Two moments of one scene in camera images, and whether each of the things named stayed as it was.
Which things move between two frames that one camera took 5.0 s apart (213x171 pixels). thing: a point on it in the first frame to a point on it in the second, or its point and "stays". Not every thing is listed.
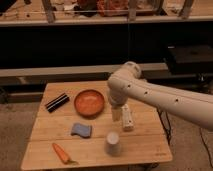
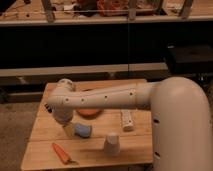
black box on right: [190, 59] stays
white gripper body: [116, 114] to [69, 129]
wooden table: [74, 128] stays
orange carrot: [62, 155] stays
